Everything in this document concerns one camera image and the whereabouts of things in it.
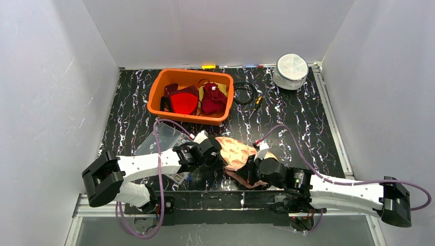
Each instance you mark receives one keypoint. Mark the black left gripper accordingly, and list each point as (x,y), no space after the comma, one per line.
(217,160)

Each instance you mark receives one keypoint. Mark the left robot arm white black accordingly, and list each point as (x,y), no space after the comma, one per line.
(112,178)

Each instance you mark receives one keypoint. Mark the orange plastic basin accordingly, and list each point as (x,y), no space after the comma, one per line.
(185,78)

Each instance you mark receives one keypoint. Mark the orange black screwdriver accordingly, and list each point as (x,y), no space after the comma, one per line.
(257,106)

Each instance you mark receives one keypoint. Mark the dark red bra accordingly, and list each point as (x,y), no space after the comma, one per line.
(209,107)

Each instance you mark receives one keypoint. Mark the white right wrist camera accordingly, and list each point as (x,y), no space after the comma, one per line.
(262,149)

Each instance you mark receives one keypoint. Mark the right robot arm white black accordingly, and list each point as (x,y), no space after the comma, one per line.
(387,199)

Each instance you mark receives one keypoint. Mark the clear plastic screw organizer box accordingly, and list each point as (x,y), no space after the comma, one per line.
(169,137)

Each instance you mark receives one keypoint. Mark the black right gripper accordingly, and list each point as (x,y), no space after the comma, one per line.
(250,170)

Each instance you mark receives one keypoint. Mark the peach print mesh laundry bag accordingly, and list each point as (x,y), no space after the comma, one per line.
(236,154)

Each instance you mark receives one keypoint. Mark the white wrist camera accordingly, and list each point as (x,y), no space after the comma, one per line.
(199,137)
(262,149)

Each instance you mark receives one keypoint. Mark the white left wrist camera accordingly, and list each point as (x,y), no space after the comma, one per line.
(199,137)

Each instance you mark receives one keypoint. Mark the yellow marker at wall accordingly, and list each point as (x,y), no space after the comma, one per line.
(209,66)

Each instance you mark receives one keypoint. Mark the bright red bra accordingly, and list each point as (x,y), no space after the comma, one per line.
(180,101)

